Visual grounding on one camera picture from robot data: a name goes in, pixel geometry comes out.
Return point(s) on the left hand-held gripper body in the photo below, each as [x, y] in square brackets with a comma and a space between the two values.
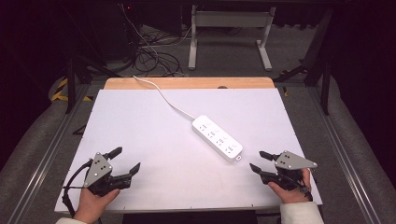
[99, 170]

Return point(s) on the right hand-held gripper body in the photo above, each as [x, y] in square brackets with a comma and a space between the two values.
[292, 162]

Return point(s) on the white power strip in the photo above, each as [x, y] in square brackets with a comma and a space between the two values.
[217, 137]

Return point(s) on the person's right hand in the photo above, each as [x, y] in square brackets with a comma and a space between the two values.
[292, 196]

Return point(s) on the person's left hand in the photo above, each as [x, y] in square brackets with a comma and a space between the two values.
[90, 207]

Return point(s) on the white paper sheet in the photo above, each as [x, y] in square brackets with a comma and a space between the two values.
[149, 140]

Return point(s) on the person's right sleeve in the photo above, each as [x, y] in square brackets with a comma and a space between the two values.
[300, 213]

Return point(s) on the person's sleeve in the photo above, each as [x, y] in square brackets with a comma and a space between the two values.
[300, 213]
[67, 221]

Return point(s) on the person's left sleeve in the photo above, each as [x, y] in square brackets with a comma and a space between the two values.
[67, 221]

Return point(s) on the yellow black hazard tape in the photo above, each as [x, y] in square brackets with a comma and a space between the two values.
[59, 93]

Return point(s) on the black metal stand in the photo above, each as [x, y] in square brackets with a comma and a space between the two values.
[71, 84]
[325, 81]

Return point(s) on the aluminium floor rail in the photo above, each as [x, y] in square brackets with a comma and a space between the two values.
[46, 155]
[345, 149]

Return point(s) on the white metal desk frame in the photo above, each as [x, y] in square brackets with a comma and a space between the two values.
[230, 19]

